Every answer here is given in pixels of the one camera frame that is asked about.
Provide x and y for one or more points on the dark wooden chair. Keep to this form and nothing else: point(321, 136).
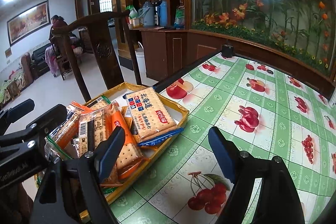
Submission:
point(102, 50)

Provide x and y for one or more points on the wooden cabinet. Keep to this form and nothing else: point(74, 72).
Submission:
point(162, 53)

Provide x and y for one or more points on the person's left forearm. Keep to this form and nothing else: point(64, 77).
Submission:
point(13, 204)

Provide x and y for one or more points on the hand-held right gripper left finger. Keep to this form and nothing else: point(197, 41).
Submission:
point(111, 153)

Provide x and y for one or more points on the glass case of artificial flowers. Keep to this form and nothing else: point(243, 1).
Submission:
point(249, 3)

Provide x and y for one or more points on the green edged square cracker packet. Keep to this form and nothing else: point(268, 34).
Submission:
point(98, 104)

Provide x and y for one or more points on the grey kettle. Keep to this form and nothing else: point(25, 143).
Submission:
point(145, 15)

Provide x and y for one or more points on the orange banded soda cracker packet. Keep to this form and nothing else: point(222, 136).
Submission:
point(128, 154)

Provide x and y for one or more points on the small orange edged cracker packet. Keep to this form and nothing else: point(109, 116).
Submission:
point(67, 134)

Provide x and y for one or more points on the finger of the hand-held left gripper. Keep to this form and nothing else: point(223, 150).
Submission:
point(18, 111)
point(48, 119)

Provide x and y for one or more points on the framed wall picture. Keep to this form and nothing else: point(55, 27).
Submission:
point(29, 20)

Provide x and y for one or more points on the brown sofa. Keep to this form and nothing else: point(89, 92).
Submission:
point(26, 66)

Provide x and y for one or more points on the fruit print green tablecloth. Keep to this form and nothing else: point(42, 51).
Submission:
point(210, 108)

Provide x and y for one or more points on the blue thermos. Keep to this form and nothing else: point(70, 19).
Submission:
point(163, 14)

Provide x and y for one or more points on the green snack bag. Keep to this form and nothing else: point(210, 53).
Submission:
point(131, 12)

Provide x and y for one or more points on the black armchair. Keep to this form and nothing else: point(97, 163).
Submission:
point(40, 60)

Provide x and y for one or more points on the yellow taped cardboard box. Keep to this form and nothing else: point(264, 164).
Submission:
point(170, 111)

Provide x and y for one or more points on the orange cracker packet with barcode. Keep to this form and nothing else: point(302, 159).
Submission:
point(86, 132)

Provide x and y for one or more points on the white bucket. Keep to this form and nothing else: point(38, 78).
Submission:
point(141, 61)

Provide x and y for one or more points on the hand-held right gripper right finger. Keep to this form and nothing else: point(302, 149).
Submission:
point(221, 155)

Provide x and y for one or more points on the blue edged cracker packet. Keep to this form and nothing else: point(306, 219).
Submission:
point(149, 113)

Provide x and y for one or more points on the dark bottle cap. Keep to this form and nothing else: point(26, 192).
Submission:
point(269, 72)

